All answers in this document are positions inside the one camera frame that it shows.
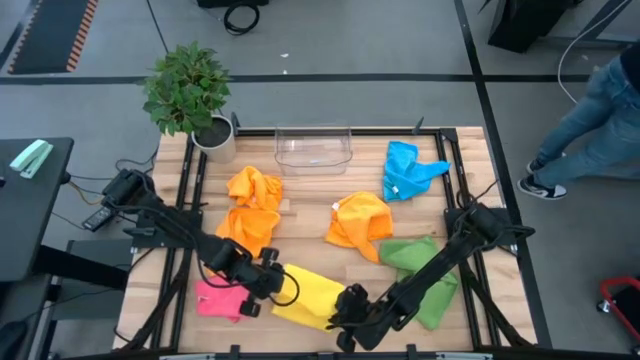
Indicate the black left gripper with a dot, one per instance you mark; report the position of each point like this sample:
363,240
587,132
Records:
260,280

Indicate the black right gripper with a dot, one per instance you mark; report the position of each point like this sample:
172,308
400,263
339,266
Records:
370,320

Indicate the pink microfiber towel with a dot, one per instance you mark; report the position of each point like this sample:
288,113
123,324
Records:
220,300

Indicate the yellow microfiber towel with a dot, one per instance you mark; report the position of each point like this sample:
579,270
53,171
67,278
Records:
310,295

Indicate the orange microfiber towel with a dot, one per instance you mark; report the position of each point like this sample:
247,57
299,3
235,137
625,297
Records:
252,187
247,227
360,220

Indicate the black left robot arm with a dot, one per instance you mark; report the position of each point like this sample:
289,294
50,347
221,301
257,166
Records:
170,220

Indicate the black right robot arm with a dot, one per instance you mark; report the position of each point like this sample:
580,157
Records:
440,260

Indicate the green microfiber towel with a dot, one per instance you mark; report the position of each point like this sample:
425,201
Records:
435,305

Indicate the blue microfiber towel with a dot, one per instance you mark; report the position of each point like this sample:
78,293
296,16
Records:
405,172

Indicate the clear plastic bin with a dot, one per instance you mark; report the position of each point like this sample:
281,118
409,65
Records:
312,150

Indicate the black desk base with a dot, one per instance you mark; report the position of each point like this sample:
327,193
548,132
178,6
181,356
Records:
85,265

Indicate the green potted plant white pot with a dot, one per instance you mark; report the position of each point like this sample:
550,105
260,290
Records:
185,87

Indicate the black side desk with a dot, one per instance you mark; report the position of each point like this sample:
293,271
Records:
30,215

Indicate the mint green stapler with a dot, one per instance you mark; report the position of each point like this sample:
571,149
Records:
31,158

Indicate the red cart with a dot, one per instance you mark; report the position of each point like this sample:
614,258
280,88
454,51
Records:
620,287

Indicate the person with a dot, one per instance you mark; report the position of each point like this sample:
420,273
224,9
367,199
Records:
600,115

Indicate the black orange-edged floor mat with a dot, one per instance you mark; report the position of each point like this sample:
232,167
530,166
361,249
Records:
50,35

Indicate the black cabinet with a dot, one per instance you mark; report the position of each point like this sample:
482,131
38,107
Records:
525,20

